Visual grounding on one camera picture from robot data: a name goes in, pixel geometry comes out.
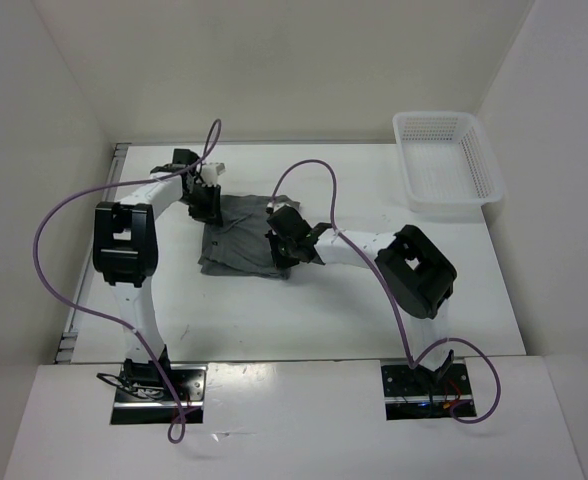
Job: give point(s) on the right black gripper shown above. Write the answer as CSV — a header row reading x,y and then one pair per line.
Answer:
x,y
280,260

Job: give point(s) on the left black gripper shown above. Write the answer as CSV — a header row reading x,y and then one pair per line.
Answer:
x,y
211,213

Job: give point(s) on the grey shorts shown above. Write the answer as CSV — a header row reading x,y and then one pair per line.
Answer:
x,y
239,247

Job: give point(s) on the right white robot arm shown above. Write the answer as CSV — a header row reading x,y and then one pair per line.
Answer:
x,y
416,274

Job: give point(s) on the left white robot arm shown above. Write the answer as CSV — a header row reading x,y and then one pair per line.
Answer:
x,y
126,253

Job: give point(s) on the white plastic basket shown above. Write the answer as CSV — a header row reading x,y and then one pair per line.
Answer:
x,y
447,162

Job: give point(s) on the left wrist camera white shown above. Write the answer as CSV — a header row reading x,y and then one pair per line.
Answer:
x,y
211,172

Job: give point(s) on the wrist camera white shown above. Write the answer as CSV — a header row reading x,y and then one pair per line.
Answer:
x,y
211,172
272,206

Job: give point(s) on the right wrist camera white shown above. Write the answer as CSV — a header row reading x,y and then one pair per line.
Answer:
x,y
272,206

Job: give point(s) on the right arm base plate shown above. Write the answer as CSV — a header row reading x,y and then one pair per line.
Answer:
x,y
413,394

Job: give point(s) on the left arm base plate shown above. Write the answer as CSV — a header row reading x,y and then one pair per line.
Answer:
x,y
138,405

